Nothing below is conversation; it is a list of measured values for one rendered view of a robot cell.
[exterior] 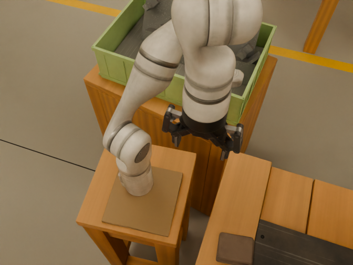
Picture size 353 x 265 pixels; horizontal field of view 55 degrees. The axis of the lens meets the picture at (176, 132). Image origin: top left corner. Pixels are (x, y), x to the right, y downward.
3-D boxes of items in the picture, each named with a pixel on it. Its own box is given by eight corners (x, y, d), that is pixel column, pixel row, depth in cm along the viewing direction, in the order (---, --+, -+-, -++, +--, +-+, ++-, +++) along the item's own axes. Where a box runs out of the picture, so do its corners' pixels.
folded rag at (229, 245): (254, 240, 96) (256, 237, 94) (251, 269, 92) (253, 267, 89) (219, 233, 97) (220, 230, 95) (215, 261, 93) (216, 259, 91)
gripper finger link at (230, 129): (214, 128, 57) (213, 135, 59) (241, 135, 56) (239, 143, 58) (218, 117, 58) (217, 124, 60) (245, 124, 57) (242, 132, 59)
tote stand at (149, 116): (112, 164, 210) (83, 78, 144) (156, 106, 235) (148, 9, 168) (210, 217, 192) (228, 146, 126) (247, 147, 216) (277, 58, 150)
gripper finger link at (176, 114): (193, 110, 59) (192, 118, 61) (167, 103, 60) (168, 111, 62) (188, 120, 58) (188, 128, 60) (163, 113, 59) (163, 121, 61)
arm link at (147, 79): (152, 47, 80) (184, 67, 77) (115, 139, 91) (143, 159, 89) (129, 48, 72) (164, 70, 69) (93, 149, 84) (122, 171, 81)
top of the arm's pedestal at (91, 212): (78, 225, 108) (74, 221, 104) (110, 141, 124) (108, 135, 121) (176, 248, 104) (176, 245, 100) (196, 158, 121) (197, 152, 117)
